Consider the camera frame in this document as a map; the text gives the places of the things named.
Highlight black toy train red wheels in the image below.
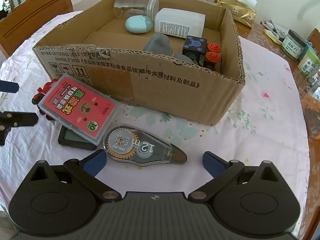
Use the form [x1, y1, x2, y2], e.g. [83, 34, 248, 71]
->
[182, 35, 222, 70]

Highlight light blue oval case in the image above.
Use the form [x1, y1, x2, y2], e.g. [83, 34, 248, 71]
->
[125, 15, 153, 34]

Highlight white translucent plastic box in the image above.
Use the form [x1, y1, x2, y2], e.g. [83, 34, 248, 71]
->
[154, 8, 206, 38]

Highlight clear plastic jar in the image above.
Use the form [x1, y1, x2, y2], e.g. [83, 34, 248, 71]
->
[114, 0, 159, 21]

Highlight small black digital device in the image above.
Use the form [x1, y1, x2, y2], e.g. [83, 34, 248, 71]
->
[57, 126, 97, 151]

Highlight correction tape dispenser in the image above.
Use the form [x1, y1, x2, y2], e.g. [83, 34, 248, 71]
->
[103, 124, 187, 166]

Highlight pink card box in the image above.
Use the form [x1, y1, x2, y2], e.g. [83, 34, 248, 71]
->
[39, 74, 120, 146]

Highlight wooden chair left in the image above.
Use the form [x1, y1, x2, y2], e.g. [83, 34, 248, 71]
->
[1, 0, 73, 57]

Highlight pink floral tablecloth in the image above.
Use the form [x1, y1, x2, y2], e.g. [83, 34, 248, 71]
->
[1, 11, 310, 210]

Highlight brown cardboard box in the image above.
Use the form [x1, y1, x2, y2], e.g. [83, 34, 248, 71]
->
[33, 0, 245, 126]

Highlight large black lid jar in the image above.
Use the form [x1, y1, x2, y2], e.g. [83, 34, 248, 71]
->
[301, 80, 320, 140]

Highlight green lid spice jar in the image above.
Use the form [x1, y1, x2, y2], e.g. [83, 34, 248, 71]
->
[298, 49, 319, 76]

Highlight green label glass jar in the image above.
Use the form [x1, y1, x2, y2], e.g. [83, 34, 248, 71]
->
[281, 29, 306, 60]

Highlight gold tissue pack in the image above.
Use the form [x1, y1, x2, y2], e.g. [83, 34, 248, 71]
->
[217, 0, 257, 28]

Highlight wooden chair right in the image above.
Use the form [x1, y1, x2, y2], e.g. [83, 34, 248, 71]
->
[306, 28, 320, 55]

